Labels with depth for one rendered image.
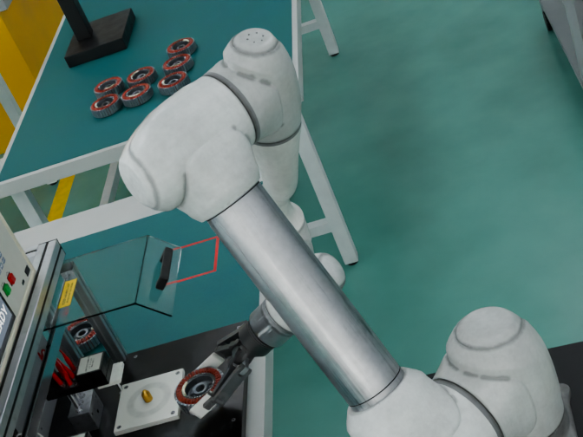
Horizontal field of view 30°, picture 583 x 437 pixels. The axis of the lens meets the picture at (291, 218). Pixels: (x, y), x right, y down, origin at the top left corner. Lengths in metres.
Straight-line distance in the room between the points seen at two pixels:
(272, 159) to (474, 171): 2.43
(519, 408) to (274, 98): 0.62
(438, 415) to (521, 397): 0.15
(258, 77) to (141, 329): 1.20
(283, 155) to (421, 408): 0.46
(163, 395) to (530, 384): 0.95
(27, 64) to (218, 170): 4.16
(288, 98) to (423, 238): 2.25
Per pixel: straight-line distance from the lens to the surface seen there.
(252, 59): 1.63
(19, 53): 5.68
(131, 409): 2.44
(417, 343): 3.47
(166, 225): 3.06
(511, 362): 1.74
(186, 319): 2.66
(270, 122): 1.67
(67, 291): 2.37
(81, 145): 3.74
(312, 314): 1.63
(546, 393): 1.81
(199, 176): 1.58
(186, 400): 2.27
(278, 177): 1.82
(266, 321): 2.13
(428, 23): 5.37
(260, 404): 2.33
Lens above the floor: 2.24
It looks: 32 degrees down
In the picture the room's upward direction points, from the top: 23 degrees counter-clockwise
